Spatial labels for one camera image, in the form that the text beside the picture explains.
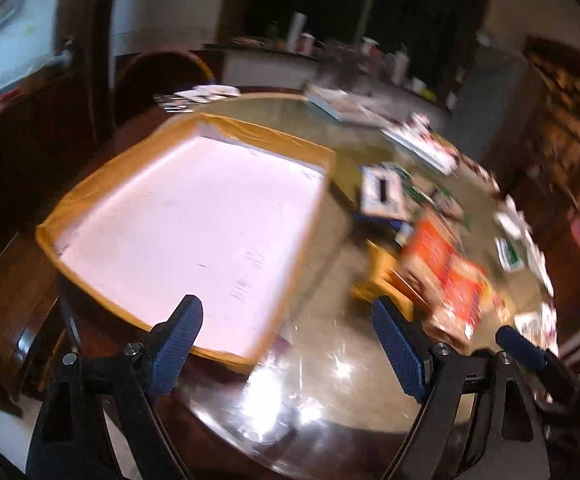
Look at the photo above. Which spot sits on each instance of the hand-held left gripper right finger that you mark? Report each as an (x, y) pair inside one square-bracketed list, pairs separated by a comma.
[(402, 350)]

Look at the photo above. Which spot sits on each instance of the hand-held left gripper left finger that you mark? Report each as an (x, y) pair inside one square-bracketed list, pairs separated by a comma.
[(177, 345)]

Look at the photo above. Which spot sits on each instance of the dark wooden chair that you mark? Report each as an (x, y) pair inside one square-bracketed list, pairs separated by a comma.
[(160, 80)]

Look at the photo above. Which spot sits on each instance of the orange snack packet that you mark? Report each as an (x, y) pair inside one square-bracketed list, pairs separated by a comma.
[(442, 265)]

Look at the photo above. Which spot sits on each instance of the white tray with paper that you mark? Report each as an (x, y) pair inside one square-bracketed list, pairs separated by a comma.
[(342, 105)]

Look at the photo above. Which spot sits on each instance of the crumpled clear wrappers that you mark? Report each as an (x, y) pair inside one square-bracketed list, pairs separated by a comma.
[(197, 97)]

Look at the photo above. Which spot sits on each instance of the white paper packets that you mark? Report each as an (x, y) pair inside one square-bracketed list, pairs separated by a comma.
[(512, 220)]

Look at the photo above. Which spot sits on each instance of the wooden cabinet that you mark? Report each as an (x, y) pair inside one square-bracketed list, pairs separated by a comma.
[(564, 110)]

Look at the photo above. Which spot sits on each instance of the yellow snack packet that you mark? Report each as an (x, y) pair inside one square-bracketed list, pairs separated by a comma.
[(379, 275)]

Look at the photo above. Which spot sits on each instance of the clear packet with round cookie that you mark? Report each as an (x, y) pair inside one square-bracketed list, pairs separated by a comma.
[(537, 322)]

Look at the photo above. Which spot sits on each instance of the white cylinder container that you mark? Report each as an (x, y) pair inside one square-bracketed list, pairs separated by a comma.
[(297, 30)]

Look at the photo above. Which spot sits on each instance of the cardboard box with yellow tape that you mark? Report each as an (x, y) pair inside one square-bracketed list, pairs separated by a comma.
[(185, 220)]

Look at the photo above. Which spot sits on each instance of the white cracker packet blue edges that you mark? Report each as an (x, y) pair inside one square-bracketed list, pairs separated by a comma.
[(382, 192)]

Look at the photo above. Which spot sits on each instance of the white tray with red wrappers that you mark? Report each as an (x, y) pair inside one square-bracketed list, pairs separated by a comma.
[(422, 142)]

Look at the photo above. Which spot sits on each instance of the white bottle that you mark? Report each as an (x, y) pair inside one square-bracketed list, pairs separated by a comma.
[(399, 65)]

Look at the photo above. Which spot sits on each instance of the green white small packet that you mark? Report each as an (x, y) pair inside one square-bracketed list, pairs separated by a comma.
[(509, 255)]

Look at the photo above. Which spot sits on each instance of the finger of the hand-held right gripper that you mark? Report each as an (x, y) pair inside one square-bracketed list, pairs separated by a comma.
[(522, 350)]

